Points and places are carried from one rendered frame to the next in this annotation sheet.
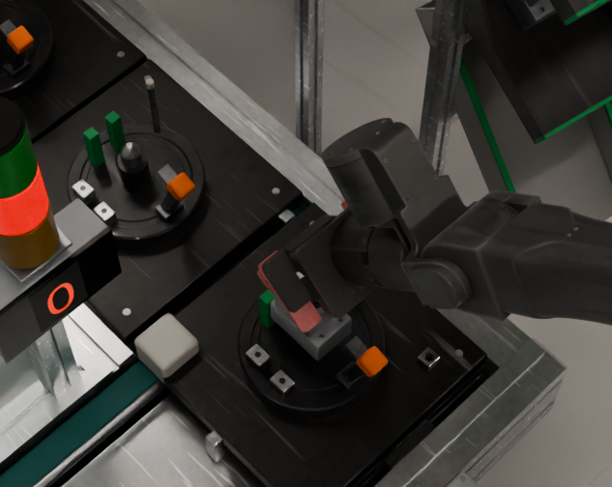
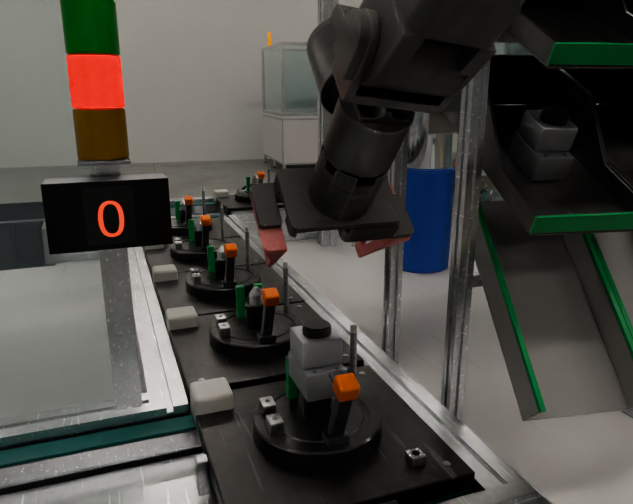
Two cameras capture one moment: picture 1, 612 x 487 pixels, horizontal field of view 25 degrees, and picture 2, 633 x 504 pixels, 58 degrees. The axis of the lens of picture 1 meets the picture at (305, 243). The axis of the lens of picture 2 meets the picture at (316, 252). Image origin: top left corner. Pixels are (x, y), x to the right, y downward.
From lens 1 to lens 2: 89 cm
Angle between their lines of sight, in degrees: 47
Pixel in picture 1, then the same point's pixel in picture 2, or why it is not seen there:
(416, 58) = (483, 369)
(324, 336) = (317, 372)
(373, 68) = not seen: hidden behind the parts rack
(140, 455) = (149, 479)
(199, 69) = (332, 312)
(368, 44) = not seen: hidden behind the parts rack
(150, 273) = (233, 369)
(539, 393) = not seen: outside the picture
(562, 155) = (570, 339)
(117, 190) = (241, 327)
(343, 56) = (435, 359)
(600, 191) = (607, 384)
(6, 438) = (62, 419)
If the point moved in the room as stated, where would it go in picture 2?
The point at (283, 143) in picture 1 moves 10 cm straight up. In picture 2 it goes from (365, 344) to (367, 281)
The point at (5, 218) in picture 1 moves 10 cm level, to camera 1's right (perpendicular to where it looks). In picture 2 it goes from (77, 82) to (162, 81)
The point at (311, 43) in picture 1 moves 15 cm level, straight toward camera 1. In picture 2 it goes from (393, 259) to (358, 291)
